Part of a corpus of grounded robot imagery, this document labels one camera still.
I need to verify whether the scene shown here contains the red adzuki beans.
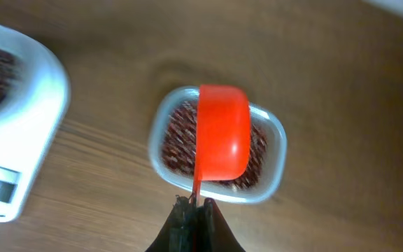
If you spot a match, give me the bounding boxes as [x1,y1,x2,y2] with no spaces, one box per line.
[162,101,268,190]

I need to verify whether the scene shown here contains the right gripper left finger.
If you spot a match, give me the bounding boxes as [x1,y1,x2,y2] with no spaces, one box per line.
[146,195,197,252]

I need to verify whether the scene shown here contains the white digital kitchen scale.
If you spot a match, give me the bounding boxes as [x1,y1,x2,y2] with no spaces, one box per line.
[0,25,71,223]

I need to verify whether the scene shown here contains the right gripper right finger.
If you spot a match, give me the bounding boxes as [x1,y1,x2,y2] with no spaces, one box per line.
[196,198,245,252]

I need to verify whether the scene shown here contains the orange measuring scoop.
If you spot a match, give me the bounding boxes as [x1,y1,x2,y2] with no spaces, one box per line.
[190,85,251,206]

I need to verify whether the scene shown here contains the clear plastic food container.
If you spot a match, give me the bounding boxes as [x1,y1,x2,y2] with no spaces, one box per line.
[148,86,287,204]

